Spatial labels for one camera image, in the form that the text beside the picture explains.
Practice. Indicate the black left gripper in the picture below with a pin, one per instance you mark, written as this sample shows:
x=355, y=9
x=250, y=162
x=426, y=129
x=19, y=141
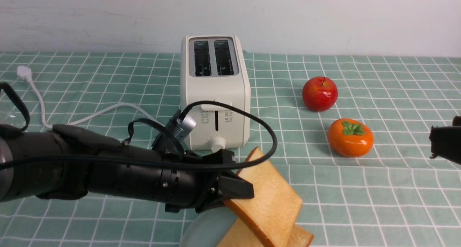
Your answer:
x=200, y=190

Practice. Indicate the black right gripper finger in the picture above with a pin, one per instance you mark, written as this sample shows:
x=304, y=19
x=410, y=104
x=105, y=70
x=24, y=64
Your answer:
x=446, y=141

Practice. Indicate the toast slice slot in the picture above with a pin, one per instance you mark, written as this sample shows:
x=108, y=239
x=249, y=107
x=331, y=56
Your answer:
x=242, y=235
x=275, y=204

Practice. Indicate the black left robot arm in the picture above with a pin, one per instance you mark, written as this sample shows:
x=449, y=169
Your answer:
x=67, y=163

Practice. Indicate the light green plate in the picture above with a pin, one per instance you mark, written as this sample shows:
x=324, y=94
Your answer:
x=209, y=228

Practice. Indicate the green checked tablecloth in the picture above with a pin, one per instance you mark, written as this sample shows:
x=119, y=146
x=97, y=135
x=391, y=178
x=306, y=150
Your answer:
x=394, y=196

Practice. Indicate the orange persimmon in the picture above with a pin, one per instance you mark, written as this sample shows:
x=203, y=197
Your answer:
x=350, y=138

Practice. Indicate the white toaster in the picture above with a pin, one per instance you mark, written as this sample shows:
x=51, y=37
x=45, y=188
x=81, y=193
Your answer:
x=213, y=68

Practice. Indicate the red apple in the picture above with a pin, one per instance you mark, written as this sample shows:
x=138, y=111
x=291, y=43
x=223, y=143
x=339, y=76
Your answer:
x=320, y=93

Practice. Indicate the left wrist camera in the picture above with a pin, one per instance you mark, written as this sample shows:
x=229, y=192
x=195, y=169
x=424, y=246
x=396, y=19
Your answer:
x=180, y=129

